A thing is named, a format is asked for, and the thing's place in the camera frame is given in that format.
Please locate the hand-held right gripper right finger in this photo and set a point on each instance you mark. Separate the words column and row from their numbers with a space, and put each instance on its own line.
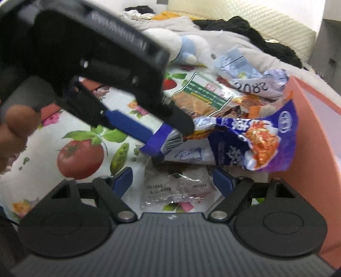
column 222, row 181

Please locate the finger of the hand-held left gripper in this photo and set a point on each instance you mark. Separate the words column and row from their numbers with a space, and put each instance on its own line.
column 181, row 121
column 125, row 123

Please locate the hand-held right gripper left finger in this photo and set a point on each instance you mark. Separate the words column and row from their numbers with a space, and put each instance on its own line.
column 123, row 181

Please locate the green orange snack packet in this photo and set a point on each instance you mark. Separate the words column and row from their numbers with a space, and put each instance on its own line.
column 202, row 96

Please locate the clear plastic snack packet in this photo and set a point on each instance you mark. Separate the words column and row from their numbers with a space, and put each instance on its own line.
column 175, row 186

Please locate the purple snack packet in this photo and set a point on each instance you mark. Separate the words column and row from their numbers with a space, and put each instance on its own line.
column 266, row 125

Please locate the pink cardboard box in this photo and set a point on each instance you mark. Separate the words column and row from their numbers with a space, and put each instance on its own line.
column 314, row 159

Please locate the person's left hand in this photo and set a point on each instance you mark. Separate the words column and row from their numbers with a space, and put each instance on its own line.
column 18, row 121

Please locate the red orange snack packet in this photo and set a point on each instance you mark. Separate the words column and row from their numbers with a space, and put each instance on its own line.
column 251, row 104

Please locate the white blue plush toy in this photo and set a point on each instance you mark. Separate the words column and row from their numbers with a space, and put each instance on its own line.
column 183, row 45

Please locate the light blue plastic bag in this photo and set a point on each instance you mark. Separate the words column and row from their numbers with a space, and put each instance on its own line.
column 239, row 72

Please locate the white and black clothes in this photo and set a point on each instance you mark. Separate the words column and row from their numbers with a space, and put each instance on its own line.
column 138, row 12

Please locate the fruit printed bed sheet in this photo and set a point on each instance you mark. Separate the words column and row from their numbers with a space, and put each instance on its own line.
column 40, row 149

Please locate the grey blanket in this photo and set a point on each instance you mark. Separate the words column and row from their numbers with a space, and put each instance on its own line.
column 239, row 40

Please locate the yellow cloth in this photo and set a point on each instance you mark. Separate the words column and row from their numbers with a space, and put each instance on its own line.
column 170, row 15

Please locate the black clothes pile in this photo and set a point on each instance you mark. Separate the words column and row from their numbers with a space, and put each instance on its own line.
column 250, row 29

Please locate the small white cloth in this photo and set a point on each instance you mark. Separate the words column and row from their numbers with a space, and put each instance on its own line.
column 271, row 40

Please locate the grey bedside cabinet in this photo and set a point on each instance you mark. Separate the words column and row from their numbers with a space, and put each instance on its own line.
column 327, row 42

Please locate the grey wall switch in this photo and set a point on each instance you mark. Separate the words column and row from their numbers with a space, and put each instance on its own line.
column 161, row 1

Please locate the black wall plug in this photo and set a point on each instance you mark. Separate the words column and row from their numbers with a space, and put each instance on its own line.
column 332, row 61

